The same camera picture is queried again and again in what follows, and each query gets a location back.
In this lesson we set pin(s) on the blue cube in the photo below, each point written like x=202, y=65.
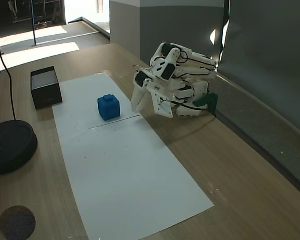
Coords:
x=109, y=107

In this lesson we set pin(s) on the dark brown open box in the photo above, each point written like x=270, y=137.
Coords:
x=46, y=93

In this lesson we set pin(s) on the white paper sheet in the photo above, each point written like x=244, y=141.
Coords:
x=90, y=100
x=130, y=175

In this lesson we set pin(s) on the green table clamp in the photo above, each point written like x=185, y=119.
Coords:
x=208, y=99

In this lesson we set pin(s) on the dark grey backdrop panel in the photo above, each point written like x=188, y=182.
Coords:
x=270, y=62

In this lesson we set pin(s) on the blue metal pole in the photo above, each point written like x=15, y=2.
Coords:
x=34, y=22

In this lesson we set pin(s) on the black round lamp base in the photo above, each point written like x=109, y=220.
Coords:
x=11, y=147

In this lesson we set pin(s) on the round dark table grommet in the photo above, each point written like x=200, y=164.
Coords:
x=17, y=222

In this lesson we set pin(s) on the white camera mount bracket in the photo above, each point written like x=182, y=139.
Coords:
x=162, y=102

